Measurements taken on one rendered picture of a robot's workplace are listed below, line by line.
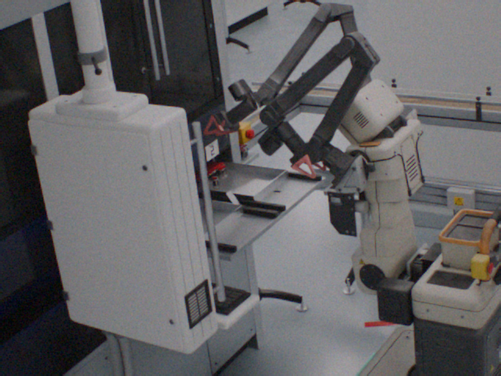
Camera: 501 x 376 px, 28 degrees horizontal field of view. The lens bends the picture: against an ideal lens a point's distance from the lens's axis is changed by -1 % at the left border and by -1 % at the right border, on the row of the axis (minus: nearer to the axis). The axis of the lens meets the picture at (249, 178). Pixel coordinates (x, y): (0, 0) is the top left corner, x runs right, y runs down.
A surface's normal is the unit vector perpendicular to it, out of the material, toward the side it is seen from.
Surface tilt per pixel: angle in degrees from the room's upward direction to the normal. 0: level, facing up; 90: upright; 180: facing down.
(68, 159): 90
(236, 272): 90
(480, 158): 90
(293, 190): 0
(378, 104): 48
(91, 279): 90
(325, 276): 0
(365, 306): 0
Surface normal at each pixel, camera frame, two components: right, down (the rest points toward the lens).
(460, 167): -0.52, 0.40
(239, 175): -0.11, -0.91
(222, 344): 0.84, 0.11
